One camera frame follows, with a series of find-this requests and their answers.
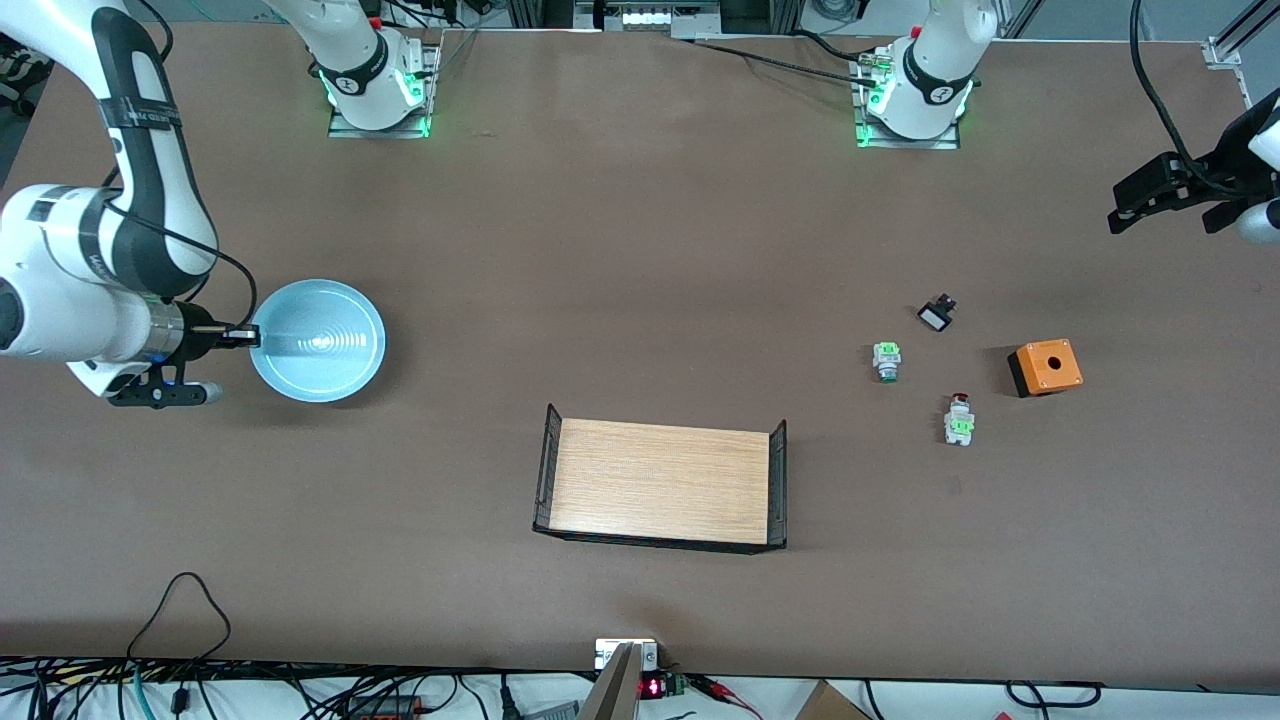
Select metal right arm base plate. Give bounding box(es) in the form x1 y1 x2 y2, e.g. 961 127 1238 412
328 40 442 139

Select thin black looped cable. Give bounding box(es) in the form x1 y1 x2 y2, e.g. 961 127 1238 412
125 572 233 663

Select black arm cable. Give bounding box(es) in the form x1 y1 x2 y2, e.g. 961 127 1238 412
1129 0 1216 196
100 0 260 331

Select wooden tray black wire sides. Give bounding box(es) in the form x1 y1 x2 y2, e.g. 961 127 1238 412
531 403 789 554

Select silver pole mounting bracket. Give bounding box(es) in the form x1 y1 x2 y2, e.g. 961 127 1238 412
595 638 659 671

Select light blue round plate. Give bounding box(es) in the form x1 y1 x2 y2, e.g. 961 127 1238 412
249 279 387 404

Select black cable across table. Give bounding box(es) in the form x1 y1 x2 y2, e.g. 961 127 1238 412
690 38 883 85

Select grey aluminium camera pole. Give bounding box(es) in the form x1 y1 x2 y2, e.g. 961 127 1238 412
578 642 641 720

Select orange box with hole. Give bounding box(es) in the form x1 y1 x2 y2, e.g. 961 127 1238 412
1007 338 1084 399

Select black white shoe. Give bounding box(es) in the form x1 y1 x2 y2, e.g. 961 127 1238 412
0 35 46 113

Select thick black floor cable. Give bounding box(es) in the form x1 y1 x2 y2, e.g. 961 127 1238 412
1005 680 1103 709

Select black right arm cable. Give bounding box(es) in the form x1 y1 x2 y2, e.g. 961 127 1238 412
100 0 260 331

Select brown cardboard piece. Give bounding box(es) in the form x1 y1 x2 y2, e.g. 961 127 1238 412
795 680 871 720

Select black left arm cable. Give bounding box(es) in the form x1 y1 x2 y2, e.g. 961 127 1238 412
1129 0 1216 196

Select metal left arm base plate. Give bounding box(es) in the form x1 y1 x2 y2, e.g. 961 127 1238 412
855 45 963 151

